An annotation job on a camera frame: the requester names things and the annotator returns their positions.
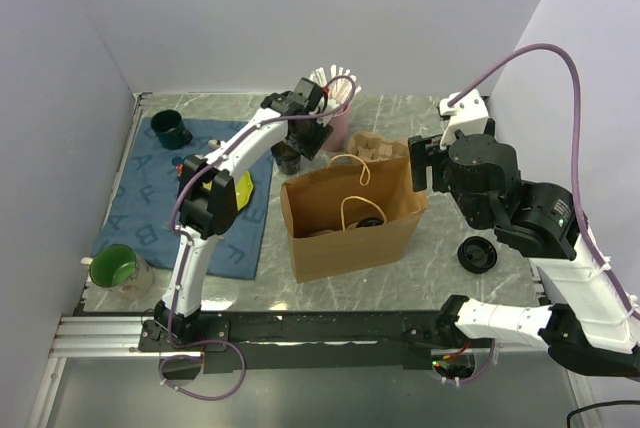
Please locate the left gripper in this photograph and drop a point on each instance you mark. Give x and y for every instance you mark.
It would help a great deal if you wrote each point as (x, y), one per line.
(309, 148)

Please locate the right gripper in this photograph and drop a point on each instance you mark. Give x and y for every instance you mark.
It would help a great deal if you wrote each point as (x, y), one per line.
(425, 151)

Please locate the brown paper bag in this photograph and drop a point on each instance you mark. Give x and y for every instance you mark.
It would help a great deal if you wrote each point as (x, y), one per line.
(349, 216)

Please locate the single pulp cup carrier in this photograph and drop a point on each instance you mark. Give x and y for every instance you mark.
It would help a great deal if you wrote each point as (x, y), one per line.
(330, 231)

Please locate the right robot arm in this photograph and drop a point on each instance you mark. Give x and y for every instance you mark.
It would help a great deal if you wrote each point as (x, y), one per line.
(589, 328)

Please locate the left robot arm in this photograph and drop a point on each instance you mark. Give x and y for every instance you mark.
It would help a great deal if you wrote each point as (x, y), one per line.
(206, 206)

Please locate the pink straw holder cup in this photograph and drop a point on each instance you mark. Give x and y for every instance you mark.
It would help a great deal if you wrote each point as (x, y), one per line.
(338, 137)

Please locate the brown pulp cup carrier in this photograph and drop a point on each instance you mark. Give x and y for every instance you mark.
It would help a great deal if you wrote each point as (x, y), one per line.
(372, 147)

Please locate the white paper straws bundle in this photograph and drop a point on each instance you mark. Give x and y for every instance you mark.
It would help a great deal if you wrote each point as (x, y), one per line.
(339, 81)

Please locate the green polka dot plate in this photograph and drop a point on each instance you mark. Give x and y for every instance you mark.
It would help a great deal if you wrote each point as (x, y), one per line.
(244, 189)

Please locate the silver spoon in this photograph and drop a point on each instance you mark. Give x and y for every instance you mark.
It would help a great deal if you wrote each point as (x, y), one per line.
(214, 144)

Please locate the dark green mug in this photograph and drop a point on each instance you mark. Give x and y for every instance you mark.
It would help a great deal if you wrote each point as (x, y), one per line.
(168, 126)

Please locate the blue letter placemat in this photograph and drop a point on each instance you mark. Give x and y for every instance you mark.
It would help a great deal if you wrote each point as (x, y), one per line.
(147, 193)

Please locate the green cup at edge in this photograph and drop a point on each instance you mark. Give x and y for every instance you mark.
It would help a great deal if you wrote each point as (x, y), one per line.
(119, 269)

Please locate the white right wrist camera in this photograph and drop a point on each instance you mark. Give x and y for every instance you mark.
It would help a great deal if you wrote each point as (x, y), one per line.
(469, 115)

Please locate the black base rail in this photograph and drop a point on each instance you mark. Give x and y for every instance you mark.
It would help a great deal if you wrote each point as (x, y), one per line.
(223, 341)

